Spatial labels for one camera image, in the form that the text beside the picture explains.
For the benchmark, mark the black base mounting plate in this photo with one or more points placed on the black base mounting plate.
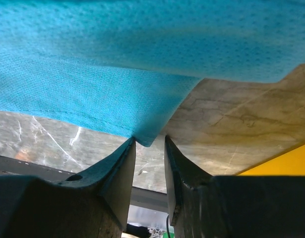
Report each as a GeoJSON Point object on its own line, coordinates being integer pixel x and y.
{"type": "Point", "coordinates": [26, 168]}

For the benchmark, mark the teal t shirt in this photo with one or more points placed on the teal t shirt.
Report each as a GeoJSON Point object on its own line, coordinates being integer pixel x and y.
{"type": "Point", "coordinates": [124, 66]}

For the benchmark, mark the yellow plastic tray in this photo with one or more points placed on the yellow plastic tray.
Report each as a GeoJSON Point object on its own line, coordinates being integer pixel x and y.
{"type": "Point", "coordinates": [291, 163]}

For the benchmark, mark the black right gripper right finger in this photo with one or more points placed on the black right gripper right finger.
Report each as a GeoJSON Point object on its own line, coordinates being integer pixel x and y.
{"type": "Point", "coordinates": [205, 206]}

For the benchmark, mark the aluminium frame rail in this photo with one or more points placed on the aluminium frame rail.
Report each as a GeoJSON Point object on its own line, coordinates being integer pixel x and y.
{"type": "Point", "coordinates": [149, 199]}

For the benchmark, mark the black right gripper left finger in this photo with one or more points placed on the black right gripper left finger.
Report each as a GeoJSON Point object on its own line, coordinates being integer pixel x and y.
{"type": "Point", "coordinates": [93, 203]}

